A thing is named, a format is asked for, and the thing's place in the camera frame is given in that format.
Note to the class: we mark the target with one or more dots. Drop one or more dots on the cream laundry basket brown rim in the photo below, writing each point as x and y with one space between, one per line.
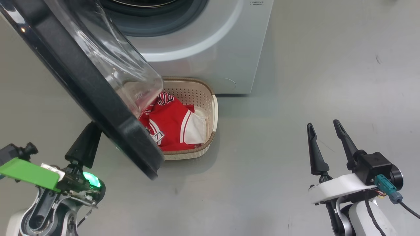
200 95

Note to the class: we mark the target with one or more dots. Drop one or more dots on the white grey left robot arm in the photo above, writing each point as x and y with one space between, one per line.
42 219

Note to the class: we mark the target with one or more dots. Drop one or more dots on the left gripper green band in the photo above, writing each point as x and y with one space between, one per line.
29 172

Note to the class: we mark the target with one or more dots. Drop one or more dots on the white front-load washing machine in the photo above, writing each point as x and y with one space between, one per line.
213 49

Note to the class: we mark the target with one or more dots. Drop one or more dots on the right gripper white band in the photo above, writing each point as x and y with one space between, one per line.
338 188

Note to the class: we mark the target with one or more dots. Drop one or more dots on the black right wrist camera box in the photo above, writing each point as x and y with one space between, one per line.
374 167

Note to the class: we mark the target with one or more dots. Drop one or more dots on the red clothes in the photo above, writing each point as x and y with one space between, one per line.
170 118

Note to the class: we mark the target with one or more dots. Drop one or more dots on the black round washer door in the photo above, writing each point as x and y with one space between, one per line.
82 82

